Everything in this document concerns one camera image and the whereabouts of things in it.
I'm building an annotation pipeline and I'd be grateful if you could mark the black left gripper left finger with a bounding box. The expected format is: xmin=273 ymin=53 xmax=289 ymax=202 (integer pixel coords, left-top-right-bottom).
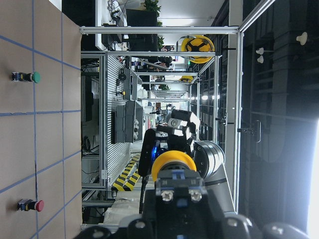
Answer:
xmin=79 ymin=189 xmax=157 ymax=239

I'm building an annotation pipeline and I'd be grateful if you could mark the yellow hard hat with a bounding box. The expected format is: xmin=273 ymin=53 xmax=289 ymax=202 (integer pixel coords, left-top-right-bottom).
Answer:
xmin=180 ymin=35 xmax=215 ymax=64

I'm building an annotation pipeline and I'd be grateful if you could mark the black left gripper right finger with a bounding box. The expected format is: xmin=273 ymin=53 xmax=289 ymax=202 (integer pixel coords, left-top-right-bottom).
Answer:
xmin=201 ymin=189 xmax=309 ymax=239

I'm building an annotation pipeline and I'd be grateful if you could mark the green push button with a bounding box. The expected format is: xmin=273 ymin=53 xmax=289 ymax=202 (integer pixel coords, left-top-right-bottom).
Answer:
xmin=11 ymin=72 xmax=41 ymax=83

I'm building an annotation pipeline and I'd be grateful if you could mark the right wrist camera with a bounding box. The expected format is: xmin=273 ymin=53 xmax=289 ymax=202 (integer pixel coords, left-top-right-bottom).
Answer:
xmin=138 ymin=128 xmax=160 ymax=177

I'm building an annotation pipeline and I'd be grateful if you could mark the red push button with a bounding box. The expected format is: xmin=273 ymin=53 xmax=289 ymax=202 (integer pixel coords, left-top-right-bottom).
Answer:
xmin=17 ymin=199 xmax=44 ymax=212

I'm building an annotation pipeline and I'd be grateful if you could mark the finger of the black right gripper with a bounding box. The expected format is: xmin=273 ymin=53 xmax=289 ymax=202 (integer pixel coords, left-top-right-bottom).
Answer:
xmin=167 ymin=110 xmax=200 ymax=139

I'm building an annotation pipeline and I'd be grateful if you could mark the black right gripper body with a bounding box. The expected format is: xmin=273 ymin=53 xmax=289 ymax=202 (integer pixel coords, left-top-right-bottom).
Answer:
xmin=154 ymin=125 xmax=194 ymax=159

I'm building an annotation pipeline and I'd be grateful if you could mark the yellow push button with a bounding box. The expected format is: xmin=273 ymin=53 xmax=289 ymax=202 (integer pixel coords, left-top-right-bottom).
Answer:
xmin=151 ymin=150 xmax=207 ymax=208

